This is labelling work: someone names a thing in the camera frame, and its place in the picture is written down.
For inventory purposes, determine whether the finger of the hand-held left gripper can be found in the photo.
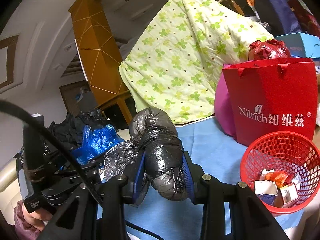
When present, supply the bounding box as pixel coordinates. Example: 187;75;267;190
54;155;104;178
41;172;102;205

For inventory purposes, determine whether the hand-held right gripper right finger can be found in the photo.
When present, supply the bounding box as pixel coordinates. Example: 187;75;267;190
182;151;290;240

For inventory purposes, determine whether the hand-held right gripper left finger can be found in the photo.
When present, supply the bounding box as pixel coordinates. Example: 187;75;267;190
42;152;152;240

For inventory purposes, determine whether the blue plastic bag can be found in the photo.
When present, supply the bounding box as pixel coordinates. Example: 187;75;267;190
71;124;125;165

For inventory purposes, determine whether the black plastic bag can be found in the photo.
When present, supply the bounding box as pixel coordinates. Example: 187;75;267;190
103;107;190;201

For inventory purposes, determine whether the red plastic mesh basket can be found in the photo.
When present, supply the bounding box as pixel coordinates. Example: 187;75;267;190
240;131;320;215

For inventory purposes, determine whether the blue toothpaste box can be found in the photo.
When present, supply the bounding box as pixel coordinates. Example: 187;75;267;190
254;179;278;204

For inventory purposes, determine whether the orange foil wrapper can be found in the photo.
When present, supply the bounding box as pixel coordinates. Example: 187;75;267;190
264;170;293;184

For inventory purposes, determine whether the small red white box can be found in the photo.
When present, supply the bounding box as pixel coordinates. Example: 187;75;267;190
279;183;298;207

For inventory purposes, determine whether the white blue paper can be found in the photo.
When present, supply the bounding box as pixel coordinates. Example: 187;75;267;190
292;174;303;188

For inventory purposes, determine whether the person's left forearm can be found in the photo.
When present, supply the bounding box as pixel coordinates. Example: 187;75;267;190
14;200;44;240

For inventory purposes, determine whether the person's left hand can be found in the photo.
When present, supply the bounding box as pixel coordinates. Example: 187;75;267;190
22;204;54;232

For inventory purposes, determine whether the blue terry blanket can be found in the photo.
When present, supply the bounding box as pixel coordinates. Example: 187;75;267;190
97;117;304;240

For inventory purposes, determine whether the magenta pillow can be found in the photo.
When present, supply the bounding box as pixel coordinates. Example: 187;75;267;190
214;64;238;137

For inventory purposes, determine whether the brown wooden cabinet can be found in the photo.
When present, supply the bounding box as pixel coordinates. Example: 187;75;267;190
69;0;137;128

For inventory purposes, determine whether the red paper bag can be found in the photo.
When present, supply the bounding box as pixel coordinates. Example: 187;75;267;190
222;57;318;147

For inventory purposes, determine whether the green floral quilt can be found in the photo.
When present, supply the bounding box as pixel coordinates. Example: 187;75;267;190
119;0;275;125

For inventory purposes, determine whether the crinkled dark red plastic bag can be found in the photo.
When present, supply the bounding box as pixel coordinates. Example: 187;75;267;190
249;39;292;61

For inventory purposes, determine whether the light blue cardboard box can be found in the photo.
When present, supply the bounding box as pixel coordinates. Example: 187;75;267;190
274;32;320;59

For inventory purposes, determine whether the navy blue bag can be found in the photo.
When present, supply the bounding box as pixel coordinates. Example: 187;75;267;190
246;0;297;37

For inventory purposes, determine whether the dark red cloth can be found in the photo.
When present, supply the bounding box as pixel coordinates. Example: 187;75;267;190
287;0;320;34

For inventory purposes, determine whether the black cable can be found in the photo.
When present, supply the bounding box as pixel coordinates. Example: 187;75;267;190
0;99;104;204

